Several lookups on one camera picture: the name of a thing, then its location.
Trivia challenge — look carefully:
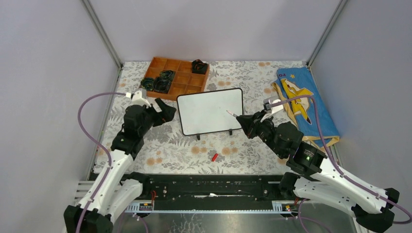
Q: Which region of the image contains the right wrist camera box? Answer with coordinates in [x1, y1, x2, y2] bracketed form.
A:
[260, 97, 284, 122]

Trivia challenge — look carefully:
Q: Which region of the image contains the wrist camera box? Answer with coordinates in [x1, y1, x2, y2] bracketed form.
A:
[260, 97, 284, 122]
[125, 88, 152, 108]

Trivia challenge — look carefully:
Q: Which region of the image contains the blue yellow cartoon cloth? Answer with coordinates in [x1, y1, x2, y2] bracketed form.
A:
[272, 67, 340, 150]

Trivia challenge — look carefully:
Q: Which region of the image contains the black tape roll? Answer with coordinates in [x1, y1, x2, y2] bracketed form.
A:
[159, 70, 175, 82]
[153, 77, 172, 94]
[191, 59, 209, 75]
[140, 77, 155, 91]

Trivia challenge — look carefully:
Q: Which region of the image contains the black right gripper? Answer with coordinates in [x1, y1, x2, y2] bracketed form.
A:
[236, 108, 285, 158]

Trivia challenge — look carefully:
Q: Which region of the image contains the floral patterned table mat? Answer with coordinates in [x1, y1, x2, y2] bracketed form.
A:
[93, 61, 334, 176]

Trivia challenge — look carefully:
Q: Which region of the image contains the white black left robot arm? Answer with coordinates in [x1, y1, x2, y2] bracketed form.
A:
[64, 98, 176, 233]

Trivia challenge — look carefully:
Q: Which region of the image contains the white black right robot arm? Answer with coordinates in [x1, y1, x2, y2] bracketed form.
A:
[236, 111, 399, 233]

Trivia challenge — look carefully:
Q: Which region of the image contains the black tape roll upper middle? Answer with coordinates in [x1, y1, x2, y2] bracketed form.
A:
[159, 70, 175, 82]

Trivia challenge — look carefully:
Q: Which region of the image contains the black tape roll lower middle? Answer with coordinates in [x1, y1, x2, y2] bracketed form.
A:
[153, 77, 172, 94]

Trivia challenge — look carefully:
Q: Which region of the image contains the black tape roll top right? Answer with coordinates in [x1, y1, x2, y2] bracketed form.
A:
[191, 59, 209, 75]

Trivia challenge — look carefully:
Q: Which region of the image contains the small black-framed whiteboard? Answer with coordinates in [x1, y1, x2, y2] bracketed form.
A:
[176, 88, 244, 139]

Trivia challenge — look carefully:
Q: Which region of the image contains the left aluminium frame post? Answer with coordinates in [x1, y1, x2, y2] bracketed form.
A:
[80, 0, 123, 69]

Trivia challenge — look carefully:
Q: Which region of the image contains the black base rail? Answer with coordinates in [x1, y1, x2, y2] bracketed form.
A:
[88, 173, 323, 213]

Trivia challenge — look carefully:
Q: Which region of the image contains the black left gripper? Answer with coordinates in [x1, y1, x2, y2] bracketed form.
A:
[139, 98, 177, 137]

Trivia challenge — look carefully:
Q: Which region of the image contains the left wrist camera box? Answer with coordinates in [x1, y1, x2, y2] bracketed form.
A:
[125, 88, 152, 108]

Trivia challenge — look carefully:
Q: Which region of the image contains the aluminium frame post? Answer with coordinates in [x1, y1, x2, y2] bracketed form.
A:
[306, 0, 349, 67]
[80, 0, 123, 69]

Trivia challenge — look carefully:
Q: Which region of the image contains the black tape roll left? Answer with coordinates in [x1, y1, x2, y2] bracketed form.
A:
[140, 77, 155, 91]

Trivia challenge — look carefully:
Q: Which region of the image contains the right aluminium frame post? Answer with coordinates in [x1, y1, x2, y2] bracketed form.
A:
[306, 0, 349, 67]

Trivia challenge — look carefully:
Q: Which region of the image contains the orange compartment tray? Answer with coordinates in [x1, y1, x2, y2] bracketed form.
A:
[138, 57, 210, 100]

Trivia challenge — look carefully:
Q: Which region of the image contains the red marker cap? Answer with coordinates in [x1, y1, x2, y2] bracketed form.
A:
[211, 153, 218, 162]

